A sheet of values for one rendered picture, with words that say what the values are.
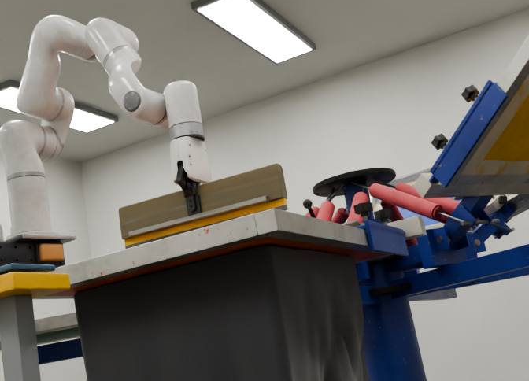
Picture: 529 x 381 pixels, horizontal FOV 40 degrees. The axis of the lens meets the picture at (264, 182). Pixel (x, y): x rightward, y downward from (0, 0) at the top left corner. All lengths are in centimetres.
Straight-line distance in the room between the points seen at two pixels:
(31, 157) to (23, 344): 76
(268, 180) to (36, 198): 64
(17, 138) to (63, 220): 539
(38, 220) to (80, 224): 561
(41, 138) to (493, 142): 118
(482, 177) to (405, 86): 416
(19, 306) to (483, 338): 492
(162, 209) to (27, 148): 45
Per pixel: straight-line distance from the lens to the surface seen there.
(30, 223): 186
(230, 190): 154
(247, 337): 132
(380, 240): 171
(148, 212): 165
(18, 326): 124
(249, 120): 670
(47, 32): 189
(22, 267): 123
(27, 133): 192
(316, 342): 145
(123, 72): 168
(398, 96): 622
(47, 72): 193
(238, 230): 123
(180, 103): 162
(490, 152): 204
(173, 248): 129
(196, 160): 159
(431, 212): 232
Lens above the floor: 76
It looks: 13 degrees up
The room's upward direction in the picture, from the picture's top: 11 degrees counter-clockwise
